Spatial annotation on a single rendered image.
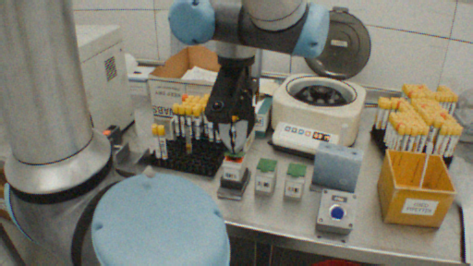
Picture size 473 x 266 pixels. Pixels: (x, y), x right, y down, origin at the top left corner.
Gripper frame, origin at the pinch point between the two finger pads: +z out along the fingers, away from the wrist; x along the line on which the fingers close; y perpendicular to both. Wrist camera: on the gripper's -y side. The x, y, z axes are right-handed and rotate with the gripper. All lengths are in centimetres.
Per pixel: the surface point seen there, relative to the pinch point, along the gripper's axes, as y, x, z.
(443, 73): 57, -56, -4
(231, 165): -1.3, 0.1, 3.2
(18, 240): 12, 132, 98
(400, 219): -3.0, -36.6, 8.5
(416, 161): 10.0, -39.9, 2.3
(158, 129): 2.2, 18.8, -0.4
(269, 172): -0.1, -7.8, 4.1
